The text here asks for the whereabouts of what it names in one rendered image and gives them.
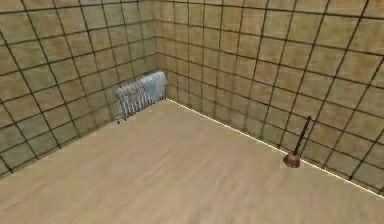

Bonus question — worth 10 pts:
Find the grey ribbed radiator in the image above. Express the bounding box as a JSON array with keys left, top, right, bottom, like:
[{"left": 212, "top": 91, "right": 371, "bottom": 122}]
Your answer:
[{"left": 114, "top": 70, "right": 168, "bottom": 125}]

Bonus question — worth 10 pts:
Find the red plunger with dark handle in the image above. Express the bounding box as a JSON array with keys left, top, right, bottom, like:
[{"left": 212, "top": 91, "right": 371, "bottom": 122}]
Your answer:
[{"left": 282, "top": 115, "right": 313, "bottom": 169}]

